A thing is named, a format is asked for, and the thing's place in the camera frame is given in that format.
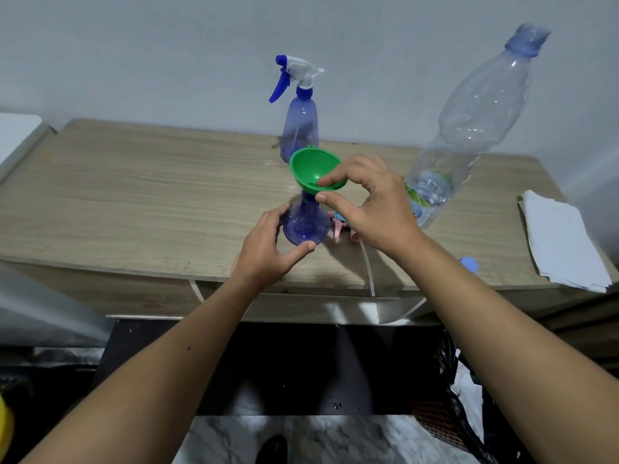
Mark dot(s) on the pink and light blue spray head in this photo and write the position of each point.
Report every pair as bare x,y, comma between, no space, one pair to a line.
337,227

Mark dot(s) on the black trash bin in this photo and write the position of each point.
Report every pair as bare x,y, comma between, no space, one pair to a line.
445,420

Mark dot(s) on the clear plastic water bottle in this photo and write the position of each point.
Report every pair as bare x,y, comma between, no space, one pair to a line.
479,106

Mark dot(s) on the stack of white paper sheets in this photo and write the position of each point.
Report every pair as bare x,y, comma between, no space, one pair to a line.
561,241

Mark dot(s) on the white side table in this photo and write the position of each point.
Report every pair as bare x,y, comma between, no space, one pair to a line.
17,135

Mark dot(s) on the green plastic funnel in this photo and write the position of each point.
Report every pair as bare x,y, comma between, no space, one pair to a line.
309,166

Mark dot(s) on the person's left forearm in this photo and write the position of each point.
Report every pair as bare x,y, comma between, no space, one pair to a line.
145,376

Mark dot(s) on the person's left hand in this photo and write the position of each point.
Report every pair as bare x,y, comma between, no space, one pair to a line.
261,260

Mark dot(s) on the yellow plastic bucket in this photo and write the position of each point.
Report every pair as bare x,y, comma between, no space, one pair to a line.
5,430

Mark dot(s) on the person's right forearm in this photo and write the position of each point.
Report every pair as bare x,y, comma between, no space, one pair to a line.
517,352

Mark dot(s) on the white blue trigger sprayer head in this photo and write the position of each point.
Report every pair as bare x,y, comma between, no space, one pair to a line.
300,69

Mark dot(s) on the brown curtain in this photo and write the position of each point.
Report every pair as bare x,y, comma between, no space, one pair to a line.
590,328

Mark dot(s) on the light blue bottle cap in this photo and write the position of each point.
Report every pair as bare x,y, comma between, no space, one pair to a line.
470,263

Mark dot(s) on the crumpled white paper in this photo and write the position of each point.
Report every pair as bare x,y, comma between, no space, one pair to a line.
469,396

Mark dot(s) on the blue spray bottle body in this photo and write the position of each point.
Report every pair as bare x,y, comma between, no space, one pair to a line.
300,125

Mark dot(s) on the person's right hand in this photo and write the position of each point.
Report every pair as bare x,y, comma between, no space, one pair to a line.
387,217

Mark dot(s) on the round blue spray bottle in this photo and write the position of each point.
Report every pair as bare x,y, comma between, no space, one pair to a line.
304,222

